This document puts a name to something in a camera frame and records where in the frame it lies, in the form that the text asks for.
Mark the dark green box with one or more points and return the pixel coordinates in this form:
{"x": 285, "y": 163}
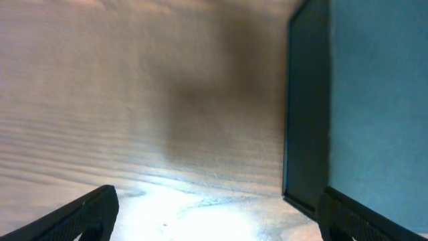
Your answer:
{"x": 356, "y": 116}

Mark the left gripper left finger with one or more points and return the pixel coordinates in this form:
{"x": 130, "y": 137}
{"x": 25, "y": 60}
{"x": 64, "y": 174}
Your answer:
{"x": 89, "y": 218}

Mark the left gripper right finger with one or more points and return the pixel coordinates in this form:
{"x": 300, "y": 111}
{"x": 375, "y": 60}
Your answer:
{"x": 341, "y": 218}

